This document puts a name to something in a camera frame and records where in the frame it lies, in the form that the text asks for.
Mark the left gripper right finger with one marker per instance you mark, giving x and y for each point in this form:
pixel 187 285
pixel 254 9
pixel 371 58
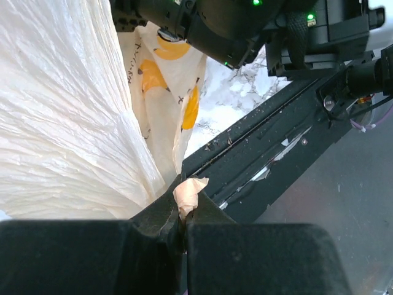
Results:
pixel 226 257

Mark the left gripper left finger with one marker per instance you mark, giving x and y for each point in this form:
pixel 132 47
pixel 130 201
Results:
pixel 140 255

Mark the orange plastic bag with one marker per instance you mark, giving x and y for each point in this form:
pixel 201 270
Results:
pixel 94 123

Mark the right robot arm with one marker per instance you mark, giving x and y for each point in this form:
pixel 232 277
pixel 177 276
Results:
pixel 302 39

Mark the black mounting rail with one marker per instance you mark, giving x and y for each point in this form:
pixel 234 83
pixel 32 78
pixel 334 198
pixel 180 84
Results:
pixel 253 162

